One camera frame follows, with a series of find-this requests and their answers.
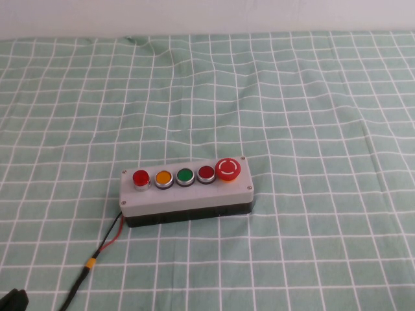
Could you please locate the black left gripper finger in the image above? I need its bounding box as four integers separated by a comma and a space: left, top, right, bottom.
0, 289, 16, 311
14, 288, 30, 311

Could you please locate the grey black button switch box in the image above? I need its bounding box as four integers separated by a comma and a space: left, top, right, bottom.
118, 156, 255, 229

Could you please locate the yellow push button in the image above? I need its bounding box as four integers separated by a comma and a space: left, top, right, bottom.
153, 170, 174, 190

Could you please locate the green push button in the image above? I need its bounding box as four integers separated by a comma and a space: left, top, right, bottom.
175, 167, 196, 188

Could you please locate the flat red push button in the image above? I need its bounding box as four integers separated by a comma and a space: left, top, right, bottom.
196, 165, 217, 185

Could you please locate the red mushroom emergency stop button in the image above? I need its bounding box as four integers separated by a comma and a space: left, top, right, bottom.
215, 157, 242, 183

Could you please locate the red indicator lamp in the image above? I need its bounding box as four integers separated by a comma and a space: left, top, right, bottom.
132, 169, 152, 192

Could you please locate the green white checked tablecloth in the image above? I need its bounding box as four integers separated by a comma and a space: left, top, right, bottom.
0, 30, 415, 311

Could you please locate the black cable with yellow connector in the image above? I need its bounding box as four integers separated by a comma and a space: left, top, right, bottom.
57, 256, 98, 311

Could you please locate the thin black wire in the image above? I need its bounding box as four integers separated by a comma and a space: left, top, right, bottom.
93, 211, 123, 258

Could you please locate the thin red wire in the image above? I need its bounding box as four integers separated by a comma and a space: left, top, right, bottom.
97, 214, 125, 252

